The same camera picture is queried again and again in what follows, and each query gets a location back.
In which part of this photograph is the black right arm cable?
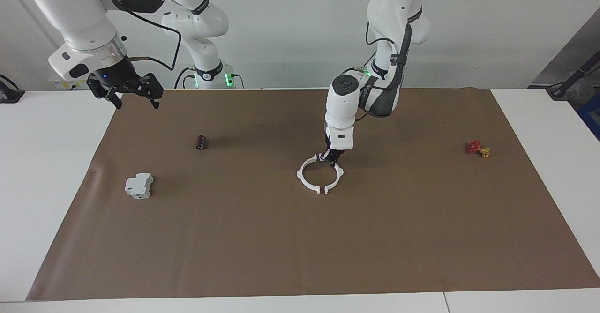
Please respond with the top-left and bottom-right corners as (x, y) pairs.
(96, 0), (182, 71)

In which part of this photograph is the black tripod pole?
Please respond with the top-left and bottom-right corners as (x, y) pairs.
(546, 50), (600, 100)

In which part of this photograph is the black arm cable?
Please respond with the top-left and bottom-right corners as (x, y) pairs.
(96, 0), (182, 71)
(354, 0), (414, 121)

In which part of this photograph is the white circuit breaker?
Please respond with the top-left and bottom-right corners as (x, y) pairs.
(124, 172), (154, 200)

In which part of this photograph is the white half-ring pipe clamp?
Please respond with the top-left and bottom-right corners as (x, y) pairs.
(297, 154), (325, 195)
(321, 154), (345, 194)

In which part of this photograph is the red handwheel yellow valve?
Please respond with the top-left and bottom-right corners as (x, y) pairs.
(466, 140), (491, 159)

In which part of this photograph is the black left base cable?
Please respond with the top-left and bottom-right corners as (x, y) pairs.
(342, 53), (375, 77)

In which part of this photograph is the blue crate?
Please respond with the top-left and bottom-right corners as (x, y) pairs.
(577, 95), (600, 141)

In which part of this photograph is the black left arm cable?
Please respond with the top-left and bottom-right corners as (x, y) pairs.
(354, 0), (414, 121)

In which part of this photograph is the black clamp base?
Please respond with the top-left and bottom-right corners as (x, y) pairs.
(0, 74), (25, 104)

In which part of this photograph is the black base cable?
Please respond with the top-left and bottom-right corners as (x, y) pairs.
(342, 53), (375, 77)
(174, 67), (195, 90)

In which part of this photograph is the black right base cable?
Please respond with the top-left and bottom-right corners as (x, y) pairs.
(174, 67), (195, 90)

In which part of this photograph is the brown paper mat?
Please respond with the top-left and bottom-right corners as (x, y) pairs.
(26, 87), (600, 302)

